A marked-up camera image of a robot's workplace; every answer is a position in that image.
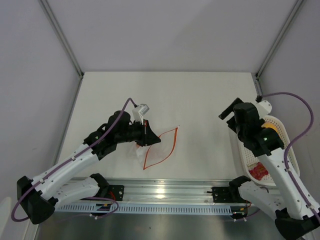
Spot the red grape bunch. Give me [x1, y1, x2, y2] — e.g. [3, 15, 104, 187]
[249, 162, 269, 181]

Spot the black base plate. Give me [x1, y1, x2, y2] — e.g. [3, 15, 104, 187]
[207, 186, 247, 204]
[107, 185, 125, 202]

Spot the aluminium mounting rail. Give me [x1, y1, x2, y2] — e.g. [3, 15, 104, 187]
[53, 177, 281, 203]

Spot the clear zip top bag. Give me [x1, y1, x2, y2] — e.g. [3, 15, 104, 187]
[126, 125, 180, 170]

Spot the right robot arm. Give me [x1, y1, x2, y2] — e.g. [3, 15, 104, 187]
[219, 97, 320, 240]

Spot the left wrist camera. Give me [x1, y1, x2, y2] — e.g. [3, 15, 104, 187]
[132, 103, 150, 124]

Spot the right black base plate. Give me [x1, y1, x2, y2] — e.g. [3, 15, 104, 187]
[207, 186, 247, 204]

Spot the left corner frame post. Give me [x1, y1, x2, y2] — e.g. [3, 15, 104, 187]
[38, 0, 84, 76]

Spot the corner frame post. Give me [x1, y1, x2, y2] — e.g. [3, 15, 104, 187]
[38, 0, 84, 76]
[255, 0, 307, 80]

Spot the right corner frame post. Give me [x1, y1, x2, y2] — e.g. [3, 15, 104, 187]
[255, 0, 307, 80]

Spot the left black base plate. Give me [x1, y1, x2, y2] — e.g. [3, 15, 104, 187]
[107, 185, 125, 202]

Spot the white slotted cable duct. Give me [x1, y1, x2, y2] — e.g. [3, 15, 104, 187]
[56, 202, 233, 216]

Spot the white perforated plastic basket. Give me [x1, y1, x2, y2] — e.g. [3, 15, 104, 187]
[237, 115, 291, 187]

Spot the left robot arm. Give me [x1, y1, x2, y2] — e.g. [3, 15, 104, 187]
[16, 110, 161, 225]

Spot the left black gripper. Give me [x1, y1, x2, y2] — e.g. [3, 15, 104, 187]
[115, 119, 161, 147]

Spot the orange fruit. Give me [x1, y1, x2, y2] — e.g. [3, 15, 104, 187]
[262, 122, 277, 131]

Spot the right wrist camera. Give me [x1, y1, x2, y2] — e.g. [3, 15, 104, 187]
[254, 95, 272, 118]

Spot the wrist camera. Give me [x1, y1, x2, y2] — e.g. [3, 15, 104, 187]
[254, 95, 272, 118]
[132, 103, 150, 124]

